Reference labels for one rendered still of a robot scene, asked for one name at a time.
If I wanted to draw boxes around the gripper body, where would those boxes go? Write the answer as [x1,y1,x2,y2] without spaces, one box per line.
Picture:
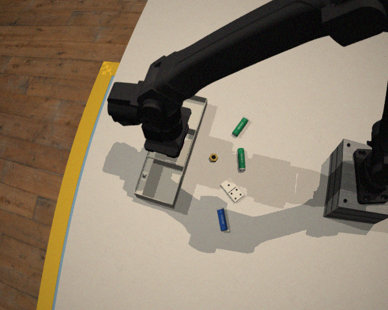
[144,107,191,158]

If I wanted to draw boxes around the blue aa battery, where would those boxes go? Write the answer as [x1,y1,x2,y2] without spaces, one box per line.
[217,208,228,231]

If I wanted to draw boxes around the brass hex nut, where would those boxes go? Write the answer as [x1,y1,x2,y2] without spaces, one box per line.
[210,154,218,162]

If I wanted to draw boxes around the green aa battery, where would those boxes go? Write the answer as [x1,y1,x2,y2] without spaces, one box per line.
[232,117,249,137]
[237,148,246,171]

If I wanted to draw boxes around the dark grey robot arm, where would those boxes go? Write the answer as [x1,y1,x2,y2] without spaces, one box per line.
[107,0,388,205]

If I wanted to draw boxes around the white domino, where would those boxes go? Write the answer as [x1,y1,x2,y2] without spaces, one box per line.
[221,178,244,202]

